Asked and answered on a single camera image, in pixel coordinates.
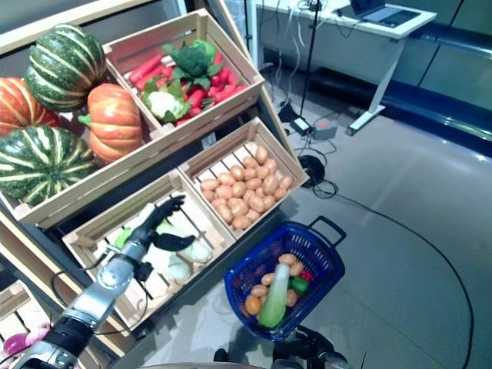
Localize dark left robot hand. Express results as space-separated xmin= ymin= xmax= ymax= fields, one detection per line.
xmin=130 ymin=194 xmax=196 ymax=253

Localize dark right robot hand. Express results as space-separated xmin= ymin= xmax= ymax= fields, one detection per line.
xmin=268 ymin=325 xmax=339 ymax=369

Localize blue plastic shopping basket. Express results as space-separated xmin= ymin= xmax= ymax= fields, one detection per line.
xmin=222 ymin=215 xmax=347 ymax=344

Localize white green napa cabbage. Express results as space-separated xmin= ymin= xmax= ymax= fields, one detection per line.
xmin=154 ymin=219 xmax=214 ymax=264
xmin=144 ymin=245 xmax=192 ymax=280
xmin=114 ymin=203 xmax=155 ymax=251

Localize long green white pak choi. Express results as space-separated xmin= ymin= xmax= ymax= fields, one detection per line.
xmin=257 ymin=263 xmax=291 ymax=328

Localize green bell pepper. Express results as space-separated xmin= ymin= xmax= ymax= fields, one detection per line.
xmin=290 ymin=277 xmax=311 ymax=296

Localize small orange fruit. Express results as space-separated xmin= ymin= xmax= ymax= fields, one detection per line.
xmin=245 ymin=294 xmax=262 ymax=316

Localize wooden crate with cabbages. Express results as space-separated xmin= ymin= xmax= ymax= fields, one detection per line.
xmin=61 ymin=171 xmax=237 ymax=334

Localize wide wooden pumpkin crate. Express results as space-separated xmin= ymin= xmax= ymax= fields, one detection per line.
xmin=0 ymin=72 xmax=178 ymax=228

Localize orange striped pumpkin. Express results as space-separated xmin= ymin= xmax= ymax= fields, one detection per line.
xmin=78 ymin=83 xmax=144 ymax=167
xmin=0 ymin=76 xmax=62 ymax=138

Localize red orange carrot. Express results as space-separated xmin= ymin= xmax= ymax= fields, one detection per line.
xmin=128 ymin=54 xmax=164 ymax=84
xmin=175 ymin=107 xmax=203 ymax=127
xmin=135 ymin=65 xmax=171 ymax=91
xmin=188 ymin=87 xmax=211 ymax=109
xmin=209 ymin=84 xmax=247 ymax=103

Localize white cauliflower green leaves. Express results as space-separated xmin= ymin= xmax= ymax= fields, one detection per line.
xmin=141 ymin=80 xmax=192 ymax=124

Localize green striped pumpkin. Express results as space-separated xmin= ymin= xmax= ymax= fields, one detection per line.
xmin=0 ymin=125 xmax=98 ymax=207
xmin=25 ymin=23 xmax=108 ymax=113

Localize wooden crate with potatoes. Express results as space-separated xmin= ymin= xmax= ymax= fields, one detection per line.
xmin=177 ymin=117 xmax=310 ymax=241

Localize dark green broccoli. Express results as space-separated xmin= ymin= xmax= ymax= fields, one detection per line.
xmin=163 ymin=44 xmax=222 ymax=89

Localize black power adapter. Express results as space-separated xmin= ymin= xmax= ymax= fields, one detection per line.
xmin=290 ymin=117 xmax=311 ymax=135

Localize small light wooden crate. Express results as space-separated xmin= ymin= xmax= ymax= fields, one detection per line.
xmin=0 ymin=280 xmax=52 ymax=369

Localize light green lettuce head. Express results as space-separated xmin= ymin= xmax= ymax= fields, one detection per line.
xmin=191 ymin=38 xmax=217 ymax=58

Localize wooden crate with carrots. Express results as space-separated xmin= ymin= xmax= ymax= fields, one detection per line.
xmin=101 ymin=9 xmax=265 ymax=141

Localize grey box red button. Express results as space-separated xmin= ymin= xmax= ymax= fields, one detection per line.
xmin=311 ymin=119 xmax=338 ymax=141

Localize pink plastic toy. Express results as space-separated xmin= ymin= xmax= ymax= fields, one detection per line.
xmin=2 ymin=331 xmax=50 ymax=357

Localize black stand pole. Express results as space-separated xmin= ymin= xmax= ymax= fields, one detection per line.
xmin=296 ymin=0 xmax=324 ymax=121

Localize white metal desk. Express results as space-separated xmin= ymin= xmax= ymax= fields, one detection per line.
xmin=255 ymin=0 xmax=438 ymax=136

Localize grey open laptop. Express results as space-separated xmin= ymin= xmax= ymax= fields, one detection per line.
xmin=347 ymin=0 xmax=422 ymax=28

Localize wooden display shelf frame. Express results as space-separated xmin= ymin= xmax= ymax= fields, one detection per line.
xmin=0 ymin=0 xmax=299 ymax=357

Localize coiled black cable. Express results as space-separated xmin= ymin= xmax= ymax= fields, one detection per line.
xmin=298 ymin=154 xmax=339 ymax=199

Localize long black floor cable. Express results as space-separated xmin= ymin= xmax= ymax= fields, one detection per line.
xmin=326 ymin=191 xmax=476 ymax=369

